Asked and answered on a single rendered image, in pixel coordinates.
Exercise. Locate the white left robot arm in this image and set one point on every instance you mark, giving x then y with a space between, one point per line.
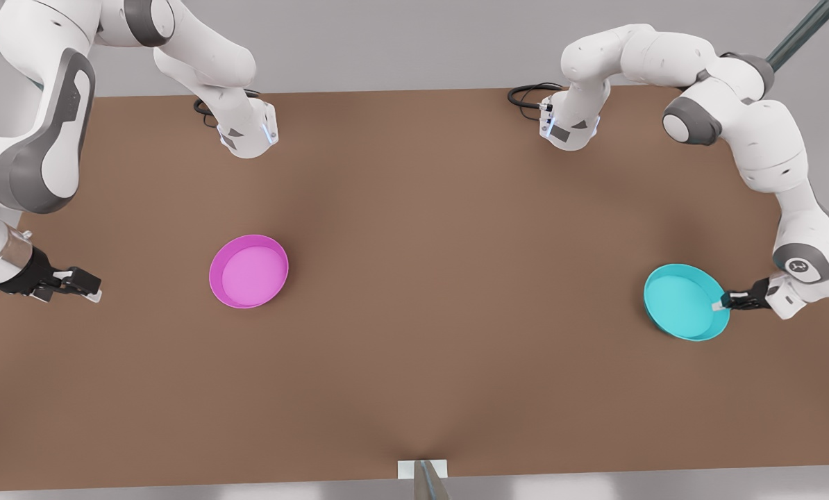
755 132

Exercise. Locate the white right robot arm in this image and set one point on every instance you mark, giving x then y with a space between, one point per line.
53 132

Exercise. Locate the pink plate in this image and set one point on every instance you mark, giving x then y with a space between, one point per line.
249 272

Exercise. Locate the blue plate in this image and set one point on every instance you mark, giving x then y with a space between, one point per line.
682 303

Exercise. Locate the white post foot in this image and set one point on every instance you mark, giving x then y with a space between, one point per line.
406 469

